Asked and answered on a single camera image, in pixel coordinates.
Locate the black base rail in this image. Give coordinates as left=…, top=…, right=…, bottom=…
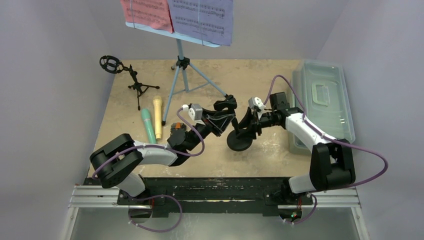
left=67, top=176, right=362, bottom=220

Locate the orange hex key set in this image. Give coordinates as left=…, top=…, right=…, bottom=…
left=170, top=122, right=187, bottom=134

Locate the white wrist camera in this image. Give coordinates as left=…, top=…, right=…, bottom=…
left=248, top=97, right=266, bottom=112
left=181, top=103, right=203, bottom=122

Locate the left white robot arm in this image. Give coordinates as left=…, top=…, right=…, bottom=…
left=89, top=104, right=236, bottom=205

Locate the blue music stand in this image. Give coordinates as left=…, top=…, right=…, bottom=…
left=125, top=21, right=228, bottom=126

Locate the black tripod mic stand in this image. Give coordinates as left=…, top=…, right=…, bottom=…
left=99, top=54, right=161, bottom=112

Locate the beige microphone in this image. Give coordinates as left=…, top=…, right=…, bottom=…
left=152, top=95, right=163, bottom=140

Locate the purple sheet music page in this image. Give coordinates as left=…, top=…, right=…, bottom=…
left=168, top=0, right=234, bottom=46

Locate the clear plastic storage box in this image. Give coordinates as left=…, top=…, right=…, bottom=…
left=290, top=59, right=356, bottom=144

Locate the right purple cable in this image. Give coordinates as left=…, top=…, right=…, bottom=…
left=263, top=74, right=389, bottom=226

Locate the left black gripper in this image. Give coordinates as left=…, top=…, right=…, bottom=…
left=185, top=108, right=235, bottom=152

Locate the green microphone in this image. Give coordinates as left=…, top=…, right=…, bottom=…
left=141, top=108, right=157, bottom=144

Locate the red sheet music page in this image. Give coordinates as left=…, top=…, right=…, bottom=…
left=120, top=0, right=174, bottom=34

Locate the black round-base mic stand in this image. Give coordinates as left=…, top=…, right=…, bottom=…
left=213, top=94, right=253, bottom=152

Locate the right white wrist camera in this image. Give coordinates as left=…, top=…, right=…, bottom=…
left=248, top=97, right=266, bottom=112

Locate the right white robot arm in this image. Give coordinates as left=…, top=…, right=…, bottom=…
left=226, top=92, right=356, bottom=204

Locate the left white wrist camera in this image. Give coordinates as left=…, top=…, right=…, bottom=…
left=181, top=103, right=203, bottom=122

